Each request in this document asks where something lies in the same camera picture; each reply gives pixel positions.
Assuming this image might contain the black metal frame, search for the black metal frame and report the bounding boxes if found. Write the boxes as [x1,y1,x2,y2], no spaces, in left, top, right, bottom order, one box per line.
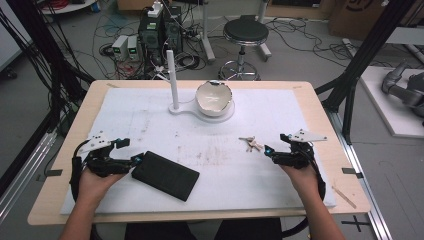
[314,0,424,145]
[0,0,96,198]

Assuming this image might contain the bunch of keys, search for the bunch of keys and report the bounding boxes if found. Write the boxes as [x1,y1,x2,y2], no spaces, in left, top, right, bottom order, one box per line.
[237,135,265,154]

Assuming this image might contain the thin wooden stick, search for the thin wooden stick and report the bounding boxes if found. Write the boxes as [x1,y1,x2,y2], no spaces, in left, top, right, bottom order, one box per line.
[331,185,358,210]

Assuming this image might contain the left hand-held gripper cable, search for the left hand-held gripper cable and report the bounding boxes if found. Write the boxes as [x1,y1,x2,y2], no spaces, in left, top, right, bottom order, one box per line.
[68,139,92,203]

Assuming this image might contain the white foam mat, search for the white foam mat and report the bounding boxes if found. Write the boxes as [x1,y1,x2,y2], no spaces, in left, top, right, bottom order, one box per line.
[59,86,337,216]

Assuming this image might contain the person's left hand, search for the person's left hand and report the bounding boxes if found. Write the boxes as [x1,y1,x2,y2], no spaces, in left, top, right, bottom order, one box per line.
[76,167,128,205]

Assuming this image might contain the right hand-held gripper cable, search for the right hand-held gripper cable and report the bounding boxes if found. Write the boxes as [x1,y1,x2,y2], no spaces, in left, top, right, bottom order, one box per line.
[281,143,327,240]

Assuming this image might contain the white stand with post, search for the white stand with post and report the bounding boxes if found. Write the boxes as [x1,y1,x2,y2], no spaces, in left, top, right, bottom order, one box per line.
[165,49,236,124]

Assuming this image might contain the black computer tower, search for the black computer tower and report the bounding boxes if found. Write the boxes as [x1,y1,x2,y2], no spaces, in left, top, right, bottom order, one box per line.
[137,4,185,66]

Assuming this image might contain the aluminium rail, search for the aluminium rail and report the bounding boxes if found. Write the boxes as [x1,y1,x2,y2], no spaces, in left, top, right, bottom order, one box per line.
[325,109,394,240]
[0,131,58,225]

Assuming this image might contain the person's right hand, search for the person's right hand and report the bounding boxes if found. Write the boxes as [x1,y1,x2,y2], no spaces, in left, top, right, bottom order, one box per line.
[279,163,322,202]

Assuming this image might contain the hand-held gripper cable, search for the hand-held gripper cable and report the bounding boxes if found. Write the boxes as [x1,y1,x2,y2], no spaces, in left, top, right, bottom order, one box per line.
[281,143,327,240]
[68,139,92,203]

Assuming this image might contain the white table leg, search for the white table leg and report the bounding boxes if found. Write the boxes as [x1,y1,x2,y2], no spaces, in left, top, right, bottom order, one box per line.
[199,0,217,64]
[255,0,273,62]

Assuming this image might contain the white platform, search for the white platform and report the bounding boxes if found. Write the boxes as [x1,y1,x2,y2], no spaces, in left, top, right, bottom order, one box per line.
[359,64,424,140]

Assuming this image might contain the person's dark trousers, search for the person's dark trousers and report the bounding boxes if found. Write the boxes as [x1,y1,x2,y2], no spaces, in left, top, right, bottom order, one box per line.
[89,217,284,240]

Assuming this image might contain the cardboard box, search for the cardboard box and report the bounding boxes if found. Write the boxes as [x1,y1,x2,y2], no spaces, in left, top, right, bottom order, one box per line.
[327,0,389,42]

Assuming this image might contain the white power strip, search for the white power strip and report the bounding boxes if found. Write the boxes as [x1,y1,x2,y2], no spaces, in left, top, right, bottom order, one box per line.
[146,0,165,19]

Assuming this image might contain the grey power supply unit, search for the grey power supply unit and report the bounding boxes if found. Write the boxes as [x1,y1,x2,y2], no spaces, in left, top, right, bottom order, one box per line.
[111,34,130,62]
[126,34,141,62]

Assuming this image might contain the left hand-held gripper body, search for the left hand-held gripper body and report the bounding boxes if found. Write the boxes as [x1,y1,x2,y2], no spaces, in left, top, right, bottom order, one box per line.
[80,130,135,178]

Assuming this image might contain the black tape cross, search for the black tape cross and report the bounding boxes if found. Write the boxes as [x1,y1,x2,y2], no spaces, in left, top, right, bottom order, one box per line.
[340,214,371,234]

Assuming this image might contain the black round stool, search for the black round stool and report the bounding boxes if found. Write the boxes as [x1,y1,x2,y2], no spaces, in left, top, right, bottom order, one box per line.
[217,17,271,82]

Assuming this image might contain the white bowl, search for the white bowl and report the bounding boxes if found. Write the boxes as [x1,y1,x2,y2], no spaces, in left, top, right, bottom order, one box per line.
[194,80,234,118]

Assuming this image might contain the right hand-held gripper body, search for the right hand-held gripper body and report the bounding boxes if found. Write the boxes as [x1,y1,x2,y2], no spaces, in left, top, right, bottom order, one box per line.
[272,128,329,170]

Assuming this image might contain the wooden table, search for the wooden table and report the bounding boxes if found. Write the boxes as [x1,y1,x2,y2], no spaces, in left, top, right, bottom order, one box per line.
[27,78,372,227]

